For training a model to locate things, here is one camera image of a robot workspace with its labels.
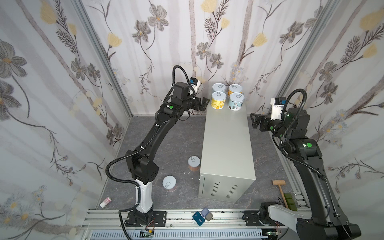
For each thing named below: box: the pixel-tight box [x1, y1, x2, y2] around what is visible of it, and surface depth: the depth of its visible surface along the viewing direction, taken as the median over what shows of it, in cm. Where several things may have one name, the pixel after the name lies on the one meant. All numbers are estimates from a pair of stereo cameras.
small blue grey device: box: [192, 207, 213, 226], surface depth 76 cm
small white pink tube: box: [99, 196, 112, 209], surface depth 79 cm
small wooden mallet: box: [271, 179, 289, 209], surface depth 86 cm
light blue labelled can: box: [211, 82, 227, 94], surface depth 81 cm
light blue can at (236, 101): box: [228, 92, 245, 111], surface depth 76 cm
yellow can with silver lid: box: [211, 91, 227, 110], surface depth 76 cm
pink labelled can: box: [162, 175, 177, 193], surface depth 82 cm
